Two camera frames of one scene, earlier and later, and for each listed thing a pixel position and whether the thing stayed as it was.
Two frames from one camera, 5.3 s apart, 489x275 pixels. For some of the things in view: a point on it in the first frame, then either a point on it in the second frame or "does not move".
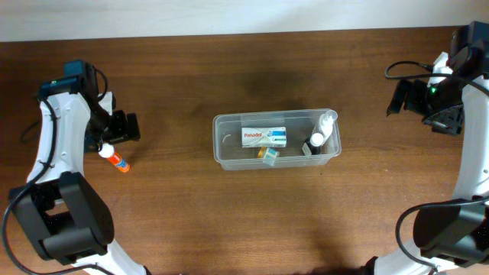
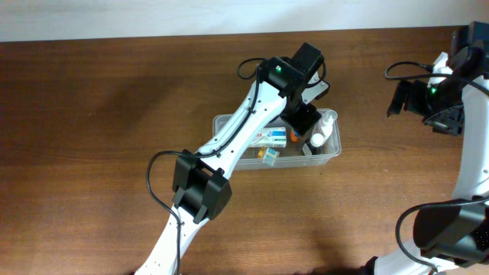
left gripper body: (122, 127) to (300, 118)
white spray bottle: (325, 124) does not move
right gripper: (409, 96) does not move
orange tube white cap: (107, 150) to (295, 136)
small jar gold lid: (268, 154) does not move
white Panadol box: (263, 137) does not move
